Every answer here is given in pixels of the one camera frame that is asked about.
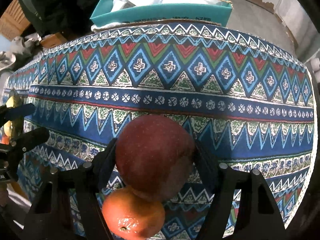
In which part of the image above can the yellow-green pear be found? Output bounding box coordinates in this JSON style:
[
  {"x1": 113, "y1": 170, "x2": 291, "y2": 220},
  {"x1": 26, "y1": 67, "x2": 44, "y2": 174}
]
[{"x1": 1, "y1": 89, "x2": 24, "y2": 145}]

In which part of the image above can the small orange mandarin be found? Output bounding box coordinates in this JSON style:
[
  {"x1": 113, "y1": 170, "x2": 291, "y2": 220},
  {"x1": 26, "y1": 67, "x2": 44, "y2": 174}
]
[{"x1": 1, "y1": 135, "x2": 10, "y2": 145}]

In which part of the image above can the red apple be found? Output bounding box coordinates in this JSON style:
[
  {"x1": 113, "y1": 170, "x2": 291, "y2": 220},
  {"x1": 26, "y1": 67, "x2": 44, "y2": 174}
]
[{"x1": 116, "y1": 115, "x2": 195, "y2": 202}]

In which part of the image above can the grey hoodie garment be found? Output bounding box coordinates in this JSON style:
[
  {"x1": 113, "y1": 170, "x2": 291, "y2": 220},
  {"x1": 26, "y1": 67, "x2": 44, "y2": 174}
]
[{"x1": 1, "y1": 34, "x2": 43, "y2": 73}]

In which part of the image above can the large orange centre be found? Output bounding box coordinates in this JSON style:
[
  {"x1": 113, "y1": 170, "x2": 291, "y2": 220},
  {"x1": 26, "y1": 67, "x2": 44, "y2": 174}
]
[{"x1": 101, "y1": 187, "x2": 165, "y2": 239}]

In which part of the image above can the wooden louvred cabinet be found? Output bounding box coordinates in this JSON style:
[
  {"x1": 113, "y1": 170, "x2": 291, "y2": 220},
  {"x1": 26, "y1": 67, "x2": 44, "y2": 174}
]
[{"x1": 0, "y1": 0, "x2": 30, "y2": 41}]

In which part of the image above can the patterned blue tablecloth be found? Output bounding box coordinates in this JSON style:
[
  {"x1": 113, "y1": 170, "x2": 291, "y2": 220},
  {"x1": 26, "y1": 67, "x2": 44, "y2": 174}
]
[{"x1": 1, "y1": 21, "x2": 319, "y2": 239}]

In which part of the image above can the black hanging garment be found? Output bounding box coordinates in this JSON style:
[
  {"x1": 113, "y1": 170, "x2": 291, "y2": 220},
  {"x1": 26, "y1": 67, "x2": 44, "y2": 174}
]
[{"x1": 18, "y1": 0, "x2": 100, "y2": 40}]

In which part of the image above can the teal cardboard box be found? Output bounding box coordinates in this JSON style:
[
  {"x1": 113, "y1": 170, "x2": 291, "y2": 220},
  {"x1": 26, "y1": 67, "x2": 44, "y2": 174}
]
[{"x1": 90, "y1": 0, "x2": 233, "y2": 27}]

